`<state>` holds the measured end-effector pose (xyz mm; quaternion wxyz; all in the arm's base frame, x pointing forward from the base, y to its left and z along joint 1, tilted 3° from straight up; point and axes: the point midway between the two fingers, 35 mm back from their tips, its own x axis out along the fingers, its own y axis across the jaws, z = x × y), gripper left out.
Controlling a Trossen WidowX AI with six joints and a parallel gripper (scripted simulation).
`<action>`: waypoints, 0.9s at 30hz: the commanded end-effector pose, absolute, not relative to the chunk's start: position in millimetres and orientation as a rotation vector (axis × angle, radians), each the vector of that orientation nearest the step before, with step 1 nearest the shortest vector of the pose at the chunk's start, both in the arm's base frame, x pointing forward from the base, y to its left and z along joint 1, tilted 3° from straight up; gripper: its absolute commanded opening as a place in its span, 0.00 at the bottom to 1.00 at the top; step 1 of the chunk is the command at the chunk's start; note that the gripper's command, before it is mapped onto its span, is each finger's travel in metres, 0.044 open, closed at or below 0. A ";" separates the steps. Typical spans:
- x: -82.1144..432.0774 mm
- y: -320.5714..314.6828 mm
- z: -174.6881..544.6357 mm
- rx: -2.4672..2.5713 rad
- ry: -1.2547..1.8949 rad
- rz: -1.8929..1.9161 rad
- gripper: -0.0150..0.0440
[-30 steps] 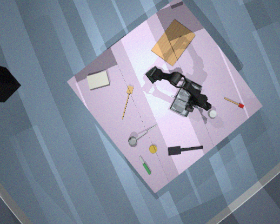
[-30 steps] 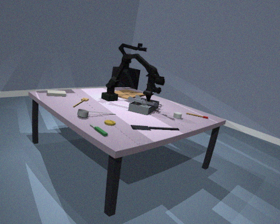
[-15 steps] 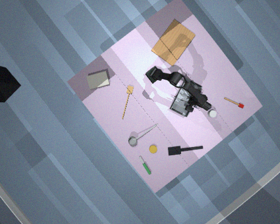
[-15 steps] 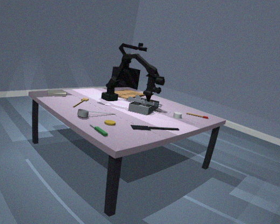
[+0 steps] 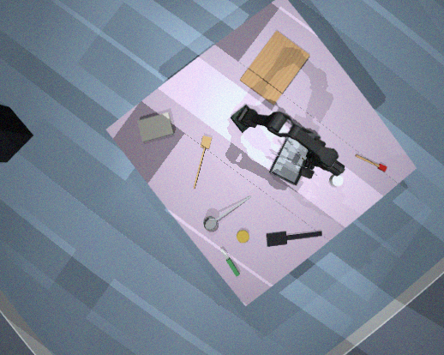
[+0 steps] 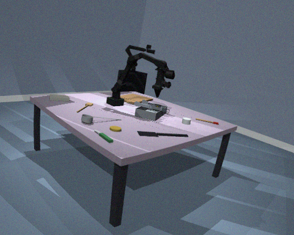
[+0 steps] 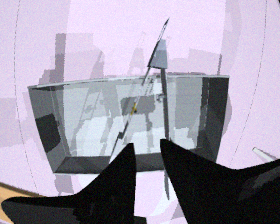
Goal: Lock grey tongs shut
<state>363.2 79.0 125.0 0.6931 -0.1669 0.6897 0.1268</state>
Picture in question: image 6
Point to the light wooden board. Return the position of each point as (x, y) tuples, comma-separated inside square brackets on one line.
[(131, 98)]

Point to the yellow round disc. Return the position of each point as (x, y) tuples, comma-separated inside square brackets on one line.
[(114, 128)]

